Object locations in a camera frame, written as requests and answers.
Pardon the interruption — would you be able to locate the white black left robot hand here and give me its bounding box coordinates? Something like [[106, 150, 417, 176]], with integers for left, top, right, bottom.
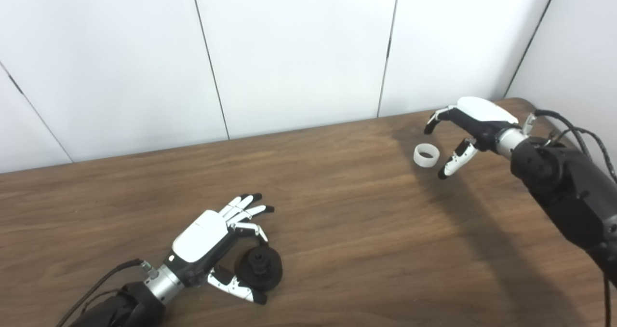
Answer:
[[163, 193, 275, 305]]

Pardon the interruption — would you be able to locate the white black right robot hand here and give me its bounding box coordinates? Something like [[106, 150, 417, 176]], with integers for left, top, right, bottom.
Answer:
[[424, 96, 521, 180]]

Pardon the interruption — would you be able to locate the round black part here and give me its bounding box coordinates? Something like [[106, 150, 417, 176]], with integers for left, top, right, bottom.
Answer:
[[234, 245, 283, 291]]

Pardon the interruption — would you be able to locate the white plastic ring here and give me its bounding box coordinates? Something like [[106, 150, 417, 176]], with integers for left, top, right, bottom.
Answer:
[[413, 143, 440, 169]]

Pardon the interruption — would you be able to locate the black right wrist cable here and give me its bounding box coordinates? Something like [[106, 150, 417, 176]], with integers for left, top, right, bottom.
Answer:
[[523, 109, 617, 327]]

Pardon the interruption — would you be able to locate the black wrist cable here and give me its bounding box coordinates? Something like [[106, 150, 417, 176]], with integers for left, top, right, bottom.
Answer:
[[523, 109, 617, 327], [55, 259, 155, 327]]

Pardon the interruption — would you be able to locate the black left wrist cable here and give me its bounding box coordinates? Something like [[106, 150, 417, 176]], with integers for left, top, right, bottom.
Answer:
[[55, 259, 155, 327]]

